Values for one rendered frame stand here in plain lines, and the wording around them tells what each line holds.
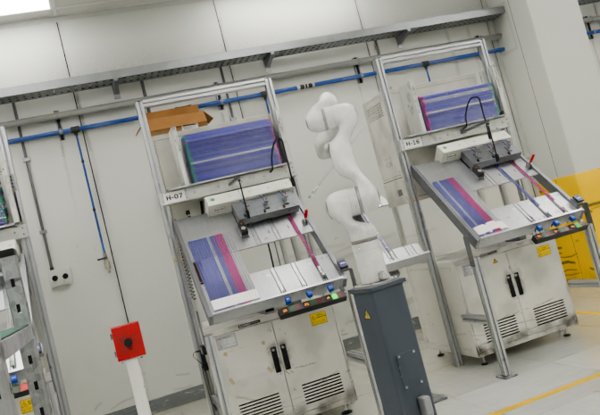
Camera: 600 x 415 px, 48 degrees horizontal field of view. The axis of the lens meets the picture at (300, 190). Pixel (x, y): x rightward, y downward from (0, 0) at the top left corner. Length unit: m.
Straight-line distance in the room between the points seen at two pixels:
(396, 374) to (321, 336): 0.86
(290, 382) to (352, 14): 3.35
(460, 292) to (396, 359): 1.19
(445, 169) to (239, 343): 1.60
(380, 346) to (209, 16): 3.43
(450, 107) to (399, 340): 1.82
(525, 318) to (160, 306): 2.55
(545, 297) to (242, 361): 1.83
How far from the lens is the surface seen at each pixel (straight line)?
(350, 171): 2.90
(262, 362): 3.58
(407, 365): 2.91
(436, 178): 4.06
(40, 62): 5.39
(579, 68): 6.19
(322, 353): 3.66
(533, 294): 4.23
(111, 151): 5.21
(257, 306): 3.24
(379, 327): 2.85
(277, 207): 3.64
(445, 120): 4.22
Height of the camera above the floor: 0.99
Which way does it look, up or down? 4 degrees up
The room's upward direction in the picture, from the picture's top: 14 degrees counter-clockwise
